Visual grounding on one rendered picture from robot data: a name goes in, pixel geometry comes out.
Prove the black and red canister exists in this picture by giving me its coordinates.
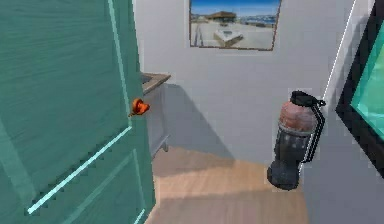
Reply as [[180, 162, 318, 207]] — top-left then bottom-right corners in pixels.
[[266, 89, 327, 192]]

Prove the grey cabinet with brown top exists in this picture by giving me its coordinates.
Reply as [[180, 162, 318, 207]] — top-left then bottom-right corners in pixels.
[[139, 71, 172, 158]]

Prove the framed harbour picture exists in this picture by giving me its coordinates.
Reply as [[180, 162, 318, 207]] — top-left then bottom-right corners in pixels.
[[188, 0, 283, 52]]

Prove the teal room door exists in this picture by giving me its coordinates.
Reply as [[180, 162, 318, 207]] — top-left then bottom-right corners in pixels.
[[0, 0, 157, 224]]

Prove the orange door handle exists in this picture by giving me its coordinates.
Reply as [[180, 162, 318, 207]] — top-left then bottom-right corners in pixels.
[[128, 97, 151, 118]]

